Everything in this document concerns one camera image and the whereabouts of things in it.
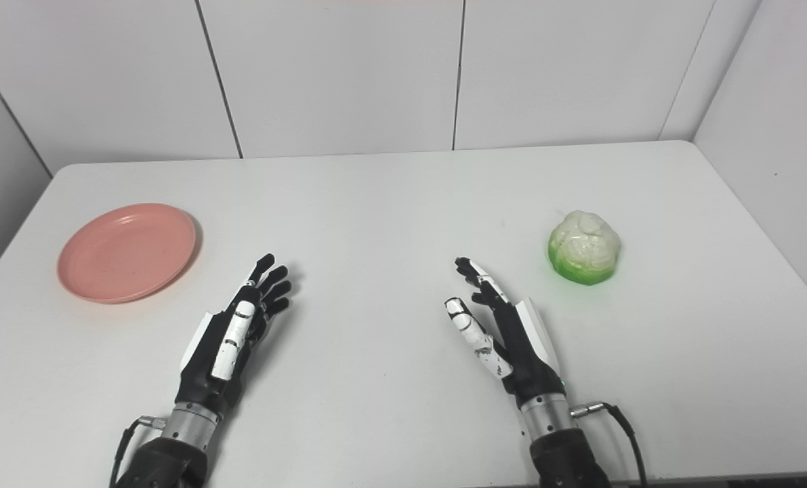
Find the pink plastic plate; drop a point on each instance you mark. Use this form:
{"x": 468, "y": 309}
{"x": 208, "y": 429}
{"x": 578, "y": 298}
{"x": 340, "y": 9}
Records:
{"x": 127, "y": 253}

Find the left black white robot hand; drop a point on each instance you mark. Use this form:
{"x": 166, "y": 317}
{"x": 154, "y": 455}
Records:
{"x": 203, "y": 379}

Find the green white toy cabbage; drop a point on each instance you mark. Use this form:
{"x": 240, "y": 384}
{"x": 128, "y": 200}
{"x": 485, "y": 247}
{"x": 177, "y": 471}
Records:
{"x": 585, "y": 247}

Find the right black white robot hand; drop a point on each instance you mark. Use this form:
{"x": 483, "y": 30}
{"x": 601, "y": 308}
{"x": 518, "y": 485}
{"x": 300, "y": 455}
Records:
{"x": 528, "y": 366}

